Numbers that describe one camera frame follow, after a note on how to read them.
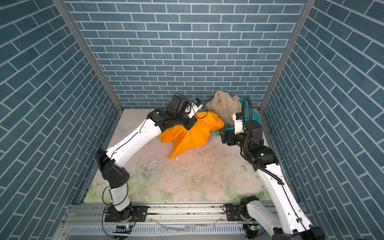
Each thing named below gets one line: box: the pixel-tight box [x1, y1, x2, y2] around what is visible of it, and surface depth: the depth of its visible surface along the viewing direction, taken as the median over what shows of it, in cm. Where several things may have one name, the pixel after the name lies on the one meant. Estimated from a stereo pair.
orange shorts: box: [158, 112, 225, 159], surface depth 84 cm
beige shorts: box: [204, 90, 242, 126], surface depth 107 cm
